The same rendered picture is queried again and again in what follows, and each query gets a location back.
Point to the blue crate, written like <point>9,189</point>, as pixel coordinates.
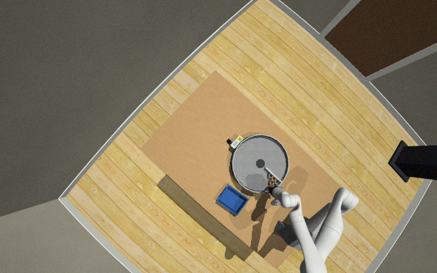
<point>232,199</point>

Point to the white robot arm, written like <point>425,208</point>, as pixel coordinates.
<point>327,224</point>

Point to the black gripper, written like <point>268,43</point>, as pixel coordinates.
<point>270,189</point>

